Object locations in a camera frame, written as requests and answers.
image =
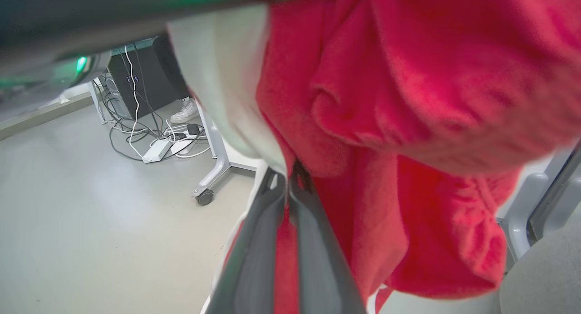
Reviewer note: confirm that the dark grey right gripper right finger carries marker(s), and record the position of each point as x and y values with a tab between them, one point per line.
320	264

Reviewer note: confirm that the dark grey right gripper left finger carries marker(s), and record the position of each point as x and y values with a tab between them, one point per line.
254	259

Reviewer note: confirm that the white garment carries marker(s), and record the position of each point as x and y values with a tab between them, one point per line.
227	78

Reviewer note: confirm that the red fleece garment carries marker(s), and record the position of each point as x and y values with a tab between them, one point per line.
408	100

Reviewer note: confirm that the white desk leg with caster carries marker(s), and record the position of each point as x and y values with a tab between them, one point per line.
217	159

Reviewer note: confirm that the black power adapter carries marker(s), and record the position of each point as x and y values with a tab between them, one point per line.
193	130

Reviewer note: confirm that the white sneaker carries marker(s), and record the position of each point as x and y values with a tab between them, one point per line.
185	111

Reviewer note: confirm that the black computer tower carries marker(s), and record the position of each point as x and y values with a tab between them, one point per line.
140	80

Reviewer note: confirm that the grey office chair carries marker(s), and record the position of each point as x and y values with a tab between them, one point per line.
540	241

